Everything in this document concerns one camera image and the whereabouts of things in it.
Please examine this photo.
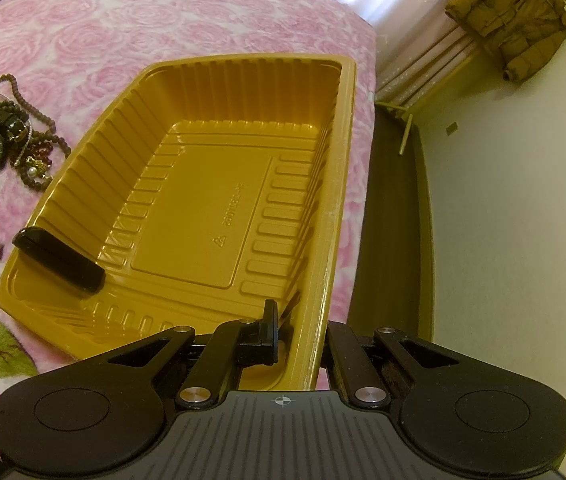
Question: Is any gold pearl chain bracelet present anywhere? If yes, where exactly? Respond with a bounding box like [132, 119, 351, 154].
[10, 125, 49, 184]

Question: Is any gold plastic tray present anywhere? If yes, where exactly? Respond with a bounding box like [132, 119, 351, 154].
[0, 52, 359, 393]

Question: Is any brown puffer jacket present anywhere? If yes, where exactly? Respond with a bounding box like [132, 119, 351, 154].
[445, 0, 566, 82]

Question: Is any brown bead necklace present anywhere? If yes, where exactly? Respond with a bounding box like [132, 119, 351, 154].
[0, 74, 72, 192]

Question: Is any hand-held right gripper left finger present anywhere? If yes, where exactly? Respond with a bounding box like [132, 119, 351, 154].
[106, 299, 284, 408]

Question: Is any pink floral blanket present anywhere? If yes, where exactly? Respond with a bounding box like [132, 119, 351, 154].
[0, 0, 380, 461]

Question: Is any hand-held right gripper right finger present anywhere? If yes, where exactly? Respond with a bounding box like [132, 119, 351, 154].
[325, 321, 464, 408]

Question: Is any black oblong clip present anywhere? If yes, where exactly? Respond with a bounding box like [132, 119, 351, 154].
[12, 226, 107, 297]

